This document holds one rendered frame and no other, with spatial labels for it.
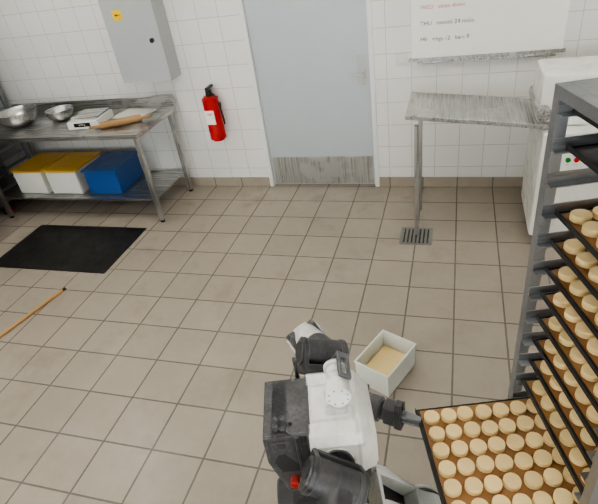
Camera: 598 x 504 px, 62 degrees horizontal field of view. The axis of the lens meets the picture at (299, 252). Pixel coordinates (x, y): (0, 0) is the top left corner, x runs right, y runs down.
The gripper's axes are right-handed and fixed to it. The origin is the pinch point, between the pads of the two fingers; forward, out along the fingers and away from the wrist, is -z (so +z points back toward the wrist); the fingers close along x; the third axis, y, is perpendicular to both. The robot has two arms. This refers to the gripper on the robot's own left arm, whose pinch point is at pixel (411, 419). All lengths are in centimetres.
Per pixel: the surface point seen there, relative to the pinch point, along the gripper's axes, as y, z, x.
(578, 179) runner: 26, -35, 80
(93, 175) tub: 177, 365, -34
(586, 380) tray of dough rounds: 2, -46, 35
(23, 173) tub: 159, 446, -31
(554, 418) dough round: 8.4, -40.9, 10.3
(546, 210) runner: 22, -29, 72
